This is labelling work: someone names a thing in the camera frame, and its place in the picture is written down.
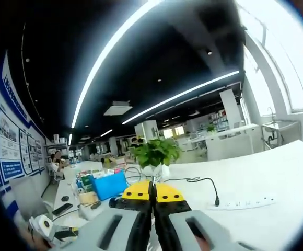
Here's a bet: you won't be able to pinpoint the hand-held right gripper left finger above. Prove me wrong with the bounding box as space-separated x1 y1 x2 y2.
60 179 154 251

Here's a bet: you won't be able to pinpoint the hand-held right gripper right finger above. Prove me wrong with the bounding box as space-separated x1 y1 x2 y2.
153 182 250 251

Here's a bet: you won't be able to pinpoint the black phone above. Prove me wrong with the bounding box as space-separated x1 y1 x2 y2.
51 202 74 217

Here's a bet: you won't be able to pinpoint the cardboard box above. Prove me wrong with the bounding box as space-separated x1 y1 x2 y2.
77 191 102 205

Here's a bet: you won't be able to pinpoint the blue plastic crate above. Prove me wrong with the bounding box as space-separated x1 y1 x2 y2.
89 172 129 201

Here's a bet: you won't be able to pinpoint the white power strip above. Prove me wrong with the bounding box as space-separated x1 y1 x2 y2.
207 194 277 212

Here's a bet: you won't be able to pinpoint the potted green plant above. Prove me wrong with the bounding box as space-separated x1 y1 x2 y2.
129 138 181 181

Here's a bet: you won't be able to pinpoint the white table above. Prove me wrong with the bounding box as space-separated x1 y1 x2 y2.
52 140 303 251

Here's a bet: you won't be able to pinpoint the white boxes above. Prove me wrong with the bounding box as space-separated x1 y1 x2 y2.
52 133 66 144

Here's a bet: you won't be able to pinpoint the white counter cabinet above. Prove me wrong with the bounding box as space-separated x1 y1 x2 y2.
205 123 262 162

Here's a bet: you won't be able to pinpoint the ceiling air vent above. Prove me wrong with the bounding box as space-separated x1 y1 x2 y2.
103 100 133 116

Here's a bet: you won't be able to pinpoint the long ceiling light strip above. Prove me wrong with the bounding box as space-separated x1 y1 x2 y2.
121 70 240 126
71 0 165 129

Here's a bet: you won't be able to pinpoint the steel sink with faucet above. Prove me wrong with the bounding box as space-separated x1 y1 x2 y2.
260 106 303 150

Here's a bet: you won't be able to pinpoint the large window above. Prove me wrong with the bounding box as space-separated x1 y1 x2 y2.
235 0 303 116

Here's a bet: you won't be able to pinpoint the black power cable with plug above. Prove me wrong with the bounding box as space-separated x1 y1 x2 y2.
164 176 220 208

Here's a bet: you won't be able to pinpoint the wall poster boards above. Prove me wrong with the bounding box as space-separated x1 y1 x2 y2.
0 52 48 189

